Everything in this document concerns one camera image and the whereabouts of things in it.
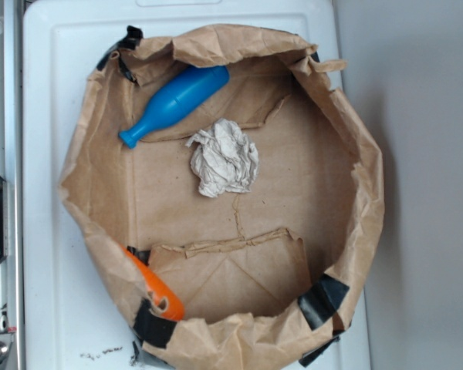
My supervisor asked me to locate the blue plastic bottle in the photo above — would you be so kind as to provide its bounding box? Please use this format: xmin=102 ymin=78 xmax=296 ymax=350
xmin=119 ymin=66 xmax=230 ymax=149

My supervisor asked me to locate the brown paper bag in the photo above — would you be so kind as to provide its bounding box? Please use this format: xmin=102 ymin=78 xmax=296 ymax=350
xmin=59 ymin=24 xmax=385 ymax=369

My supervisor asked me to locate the crumpled white paper towel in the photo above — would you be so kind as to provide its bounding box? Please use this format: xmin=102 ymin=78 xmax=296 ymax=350
xmin=185 ymin=118 xmax=259 ymax=198

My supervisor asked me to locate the orange toy carrot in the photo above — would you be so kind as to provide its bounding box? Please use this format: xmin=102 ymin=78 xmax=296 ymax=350
xmin=120 ymin=245 xmax=185 ymax=321

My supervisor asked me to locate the white plastic tray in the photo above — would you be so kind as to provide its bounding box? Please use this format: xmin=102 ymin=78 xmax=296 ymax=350
xmin=22 ymin=0 xmax=373 ymax=370

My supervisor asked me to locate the metal frame rail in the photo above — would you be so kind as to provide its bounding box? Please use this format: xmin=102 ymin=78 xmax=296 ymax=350
xmin=0 ymin=1 xmax=25 ymax=369

